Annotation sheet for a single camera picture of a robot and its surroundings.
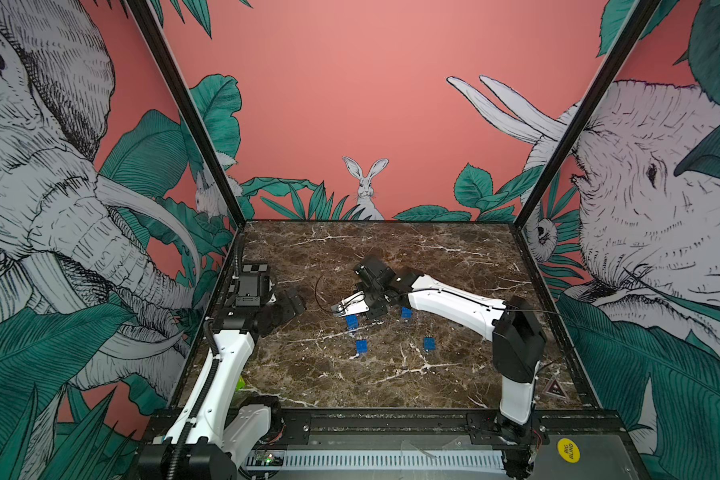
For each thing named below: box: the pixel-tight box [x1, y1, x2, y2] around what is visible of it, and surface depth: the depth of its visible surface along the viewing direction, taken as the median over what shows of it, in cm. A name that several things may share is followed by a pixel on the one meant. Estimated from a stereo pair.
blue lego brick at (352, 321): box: [346, 314, 359, 330], surface depth 94 cm
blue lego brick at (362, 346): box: [356, 340, 369, 353], surface depth 90 cm
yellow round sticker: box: [557, 438, 581, 464], surface depth 73 cm
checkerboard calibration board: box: [241, 263, 269, 274], surface depth 103 cm
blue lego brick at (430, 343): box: [424, 337, 437, 351], surface depth 91 cm
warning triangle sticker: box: [545, 378, 567, 399], surface depth 82 cm
